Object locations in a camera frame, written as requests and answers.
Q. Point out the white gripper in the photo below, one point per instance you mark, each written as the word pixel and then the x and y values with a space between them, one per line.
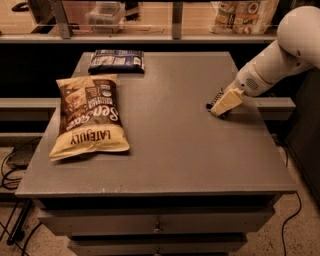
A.
pixel 246 81

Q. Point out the black rxbar chocolate bar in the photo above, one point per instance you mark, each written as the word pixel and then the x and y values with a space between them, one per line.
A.
pixel 209 106

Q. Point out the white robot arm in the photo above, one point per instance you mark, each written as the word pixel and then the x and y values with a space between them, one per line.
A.
pixel 295 50

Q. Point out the colourful printed bag on shelf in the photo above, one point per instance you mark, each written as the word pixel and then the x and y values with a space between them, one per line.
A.
pixel 244 17

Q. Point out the blue snack bag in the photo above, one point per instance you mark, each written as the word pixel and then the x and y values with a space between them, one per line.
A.
pixel 116 61

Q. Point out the brown Late July chip bag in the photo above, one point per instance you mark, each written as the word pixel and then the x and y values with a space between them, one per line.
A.
pixel 89 119

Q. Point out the clear plastic container on shelf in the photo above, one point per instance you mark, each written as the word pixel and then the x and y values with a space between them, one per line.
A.
pixel 106 17

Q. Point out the grey drawer cabinet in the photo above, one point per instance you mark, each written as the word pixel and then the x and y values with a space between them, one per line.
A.
pixel 159 231

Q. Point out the black power adapter box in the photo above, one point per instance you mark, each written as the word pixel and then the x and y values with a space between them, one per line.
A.
pixel 21 157

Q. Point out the metal shelf frame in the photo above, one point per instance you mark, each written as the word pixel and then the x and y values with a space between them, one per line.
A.
pixel 64 21

